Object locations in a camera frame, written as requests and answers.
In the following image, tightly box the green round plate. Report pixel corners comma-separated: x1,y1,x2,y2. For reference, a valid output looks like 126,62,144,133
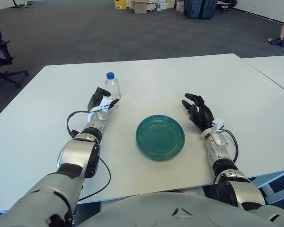
135,114,186,161

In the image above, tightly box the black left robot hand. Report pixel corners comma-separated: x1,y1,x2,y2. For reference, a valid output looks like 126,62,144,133
87,87,121,112

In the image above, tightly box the seated person in shorts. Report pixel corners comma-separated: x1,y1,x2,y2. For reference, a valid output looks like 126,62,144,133
269,18,284,47

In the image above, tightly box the clear bottle with blue cap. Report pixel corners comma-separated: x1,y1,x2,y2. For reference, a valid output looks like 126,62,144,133
104,72,122,101

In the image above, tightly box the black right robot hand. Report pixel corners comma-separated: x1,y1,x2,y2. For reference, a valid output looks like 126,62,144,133
181,93,215,132

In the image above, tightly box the stack of white boxes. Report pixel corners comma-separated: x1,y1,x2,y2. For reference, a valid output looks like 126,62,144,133
146,0,176,12

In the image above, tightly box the black and red rolling chair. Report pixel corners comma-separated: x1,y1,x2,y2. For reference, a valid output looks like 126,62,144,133
217,0,238,13

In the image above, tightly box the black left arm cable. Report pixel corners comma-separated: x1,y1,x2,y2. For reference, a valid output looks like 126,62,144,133
66,111,111,201

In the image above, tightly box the black and white floor stand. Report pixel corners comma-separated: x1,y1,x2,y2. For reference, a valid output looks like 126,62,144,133
9,0,34,9

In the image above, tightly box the white table leg frame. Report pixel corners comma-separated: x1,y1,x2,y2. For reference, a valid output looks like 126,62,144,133
250,167,284,204

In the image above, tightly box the brown cardboard box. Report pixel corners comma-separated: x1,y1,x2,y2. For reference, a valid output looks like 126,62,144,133
134,0,148,14

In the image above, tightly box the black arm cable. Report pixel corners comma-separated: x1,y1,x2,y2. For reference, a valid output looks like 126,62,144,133
66,111,111,201
223,129,239,164

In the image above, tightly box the black office chair with armrest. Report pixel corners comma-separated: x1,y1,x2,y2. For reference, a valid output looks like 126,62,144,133
0,13,29,92

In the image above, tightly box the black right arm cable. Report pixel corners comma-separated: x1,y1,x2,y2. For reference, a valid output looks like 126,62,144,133
223,129,239,164

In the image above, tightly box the yellow box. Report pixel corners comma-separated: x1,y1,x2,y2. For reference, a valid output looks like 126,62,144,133
114,0,128,10

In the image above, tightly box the grey robot torso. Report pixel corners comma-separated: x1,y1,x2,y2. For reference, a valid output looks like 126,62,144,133
73,191,284,227

